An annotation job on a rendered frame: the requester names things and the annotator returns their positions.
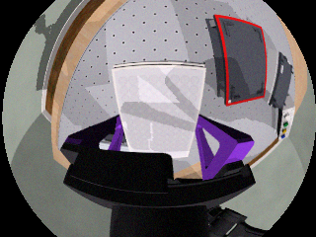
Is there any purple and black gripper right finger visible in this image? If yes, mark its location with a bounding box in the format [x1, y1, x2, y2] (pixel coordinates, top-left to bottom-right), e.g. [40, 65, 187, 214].
[196, 114, 255, 180]

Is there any white rectangular plate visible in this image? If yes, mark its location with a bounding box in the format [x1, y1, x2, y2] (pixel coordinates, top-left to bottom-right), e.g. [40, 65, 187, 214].
[112, 61, 206, 158]

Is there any operator button panel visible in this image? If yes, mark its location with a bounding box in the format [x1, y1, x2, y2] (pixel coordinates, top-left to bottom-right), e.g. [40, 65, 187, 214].
[274, 93, 295, 140]

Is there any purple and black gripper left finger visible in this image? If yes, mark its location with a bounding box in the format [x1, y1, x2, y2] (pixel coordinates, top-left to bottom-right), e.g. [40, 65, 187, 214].
[64, 115, 123, 151]

